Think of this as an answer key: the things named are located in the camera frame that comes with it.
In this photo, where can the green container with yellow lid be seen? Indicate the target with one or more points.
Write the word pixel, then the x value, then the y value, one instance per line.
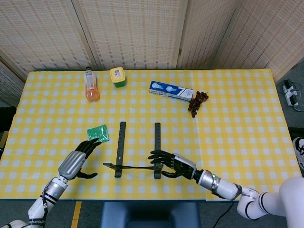
pixel 117 76

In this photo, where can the black folding stand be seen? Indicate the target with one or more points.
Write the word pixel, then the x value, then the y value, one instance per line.
pixel 122 142

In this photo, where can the woven folding screen panel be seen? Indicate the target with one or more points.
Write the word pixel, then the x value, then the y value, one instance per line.
pixel 42 35
pixel 133 35
pixel 204 35
pixel 268 35
pixel 9 83

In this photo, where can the blue white toothpaste box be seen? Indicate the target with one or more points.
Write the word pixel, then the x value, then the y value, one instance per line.
pixel 168 90

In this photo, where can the green tea packet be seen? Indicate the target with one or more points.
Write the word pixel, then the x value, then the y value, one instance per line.
pixel 97 134

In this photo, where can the orange drink plastic bottle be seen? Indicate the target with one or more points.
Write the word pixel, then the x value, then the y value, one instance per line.
pixel 91 83

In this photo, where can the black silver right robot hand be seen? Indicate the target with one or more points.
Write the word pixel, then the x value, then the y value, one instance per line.
pixel 184 166

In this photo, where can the yellow white checked tablecloth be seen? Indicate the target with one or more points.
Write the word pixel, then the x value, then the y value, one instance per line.
pixel 213 142

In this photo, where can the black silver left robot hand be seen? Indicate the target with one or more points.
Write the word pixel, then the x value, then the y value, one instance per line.
pixel 71 164

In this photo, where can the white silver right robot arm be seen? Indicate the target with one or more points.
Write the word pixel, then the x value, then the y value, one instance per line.
pixel 251 204

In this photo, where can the dark red grape bunch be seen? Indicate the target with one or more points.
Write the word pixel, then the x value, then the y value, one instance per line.
pixel 196 102

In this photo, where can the yellow floor tape strip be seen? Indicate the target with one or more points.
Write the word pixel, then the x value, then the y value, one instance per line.
pixel 76 213

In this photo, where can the white black sneaker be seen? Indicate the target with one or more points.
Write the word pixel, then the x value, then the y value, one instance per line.
pixel 299 149

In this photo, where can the white power strip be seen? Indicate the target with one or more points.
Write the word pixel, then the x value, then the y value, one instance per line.
pixel 289 93

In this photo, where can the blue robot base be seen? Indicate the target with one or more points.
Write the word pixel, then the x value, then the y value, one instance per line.
pixel 149 215

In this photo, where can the black bulky object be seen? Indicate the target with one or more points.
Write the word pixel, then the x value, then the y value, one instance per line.
pixel 6 118

